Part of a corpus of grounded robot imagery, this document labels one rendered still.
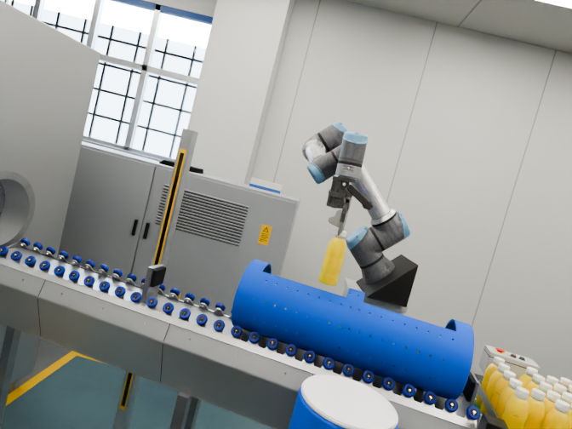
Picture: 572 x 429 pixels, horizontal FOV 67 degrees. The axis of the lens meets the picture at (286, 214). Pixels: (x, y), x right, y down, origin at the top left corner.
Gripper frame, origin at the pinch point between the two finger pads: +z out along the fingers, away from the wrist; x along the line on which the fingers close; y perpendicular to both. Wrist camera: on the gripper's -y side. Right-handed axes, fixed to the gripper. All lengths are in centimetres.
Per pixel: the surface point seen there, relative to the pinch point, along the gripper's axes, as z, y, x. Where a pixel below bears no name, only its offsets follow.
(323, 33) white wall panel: -165, 76, -266
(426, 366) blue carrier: 39, -39, 5
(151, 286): 40, 74, -4
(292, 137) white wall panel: -60, 87, -266
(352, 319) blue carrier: 30.0, -10.8, 3.7
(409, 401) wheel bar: 54, -37, 2
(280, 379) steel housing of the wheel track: 59, 11, 4
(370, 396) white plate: 43, -21, 33
